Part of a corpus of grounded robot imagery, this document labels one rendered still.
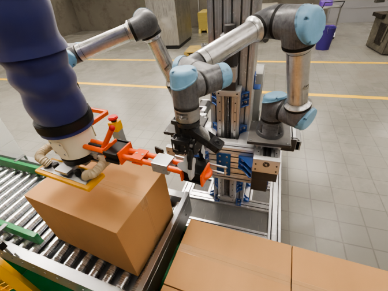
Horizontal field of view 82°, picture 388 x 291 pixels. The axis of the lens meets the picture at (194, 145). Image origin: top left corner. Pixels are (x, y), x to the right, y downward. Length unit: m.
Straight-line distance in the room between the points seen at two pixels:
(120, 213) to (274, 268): 0.82
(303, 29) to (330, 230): 1.76
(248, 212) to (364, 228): 0.98
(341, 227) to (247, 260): 1.17
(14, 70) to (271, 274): 1.38
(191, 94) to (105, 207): 0.73
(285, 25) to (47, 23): 0.77
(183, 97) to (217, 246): 0.98
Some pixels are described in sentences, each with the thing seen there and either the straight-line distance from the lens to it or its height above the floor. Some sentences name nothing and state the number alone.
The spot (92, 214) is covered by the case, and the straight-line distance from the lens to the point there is 1.15.
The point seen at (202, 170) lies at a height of 1.24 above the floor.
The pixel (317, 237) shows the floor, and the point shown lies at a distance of 2.21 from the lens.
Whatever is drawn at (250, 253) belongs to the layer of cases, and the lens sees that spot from 1.38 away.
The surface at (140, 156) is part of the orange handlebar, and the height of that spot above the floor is 1.23.
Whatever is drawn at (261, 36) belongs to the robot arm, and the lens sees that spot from 0.95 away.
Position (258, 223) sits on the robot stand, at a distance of 1.90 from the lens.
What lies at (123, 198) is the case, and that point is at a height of 0.95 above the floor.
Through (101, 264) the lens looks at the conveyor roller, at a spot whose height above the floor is 0.54.
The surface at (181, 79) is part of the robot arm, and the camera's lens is 0.59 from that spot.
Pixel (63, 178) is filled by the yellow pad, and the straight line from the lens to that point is 1.14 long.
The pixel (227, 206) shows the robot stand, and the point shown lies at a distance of 1.97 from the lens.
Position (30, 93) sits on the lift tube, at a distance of 0.97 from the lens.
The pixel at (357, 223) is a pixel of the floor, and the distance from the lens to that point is 2.43.
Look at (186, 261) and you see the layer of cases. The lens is 1.36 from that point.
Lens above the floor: 1.76
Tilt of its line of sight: 37 degrees down
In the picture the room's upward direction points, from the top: 6 degrees counter-clockwise
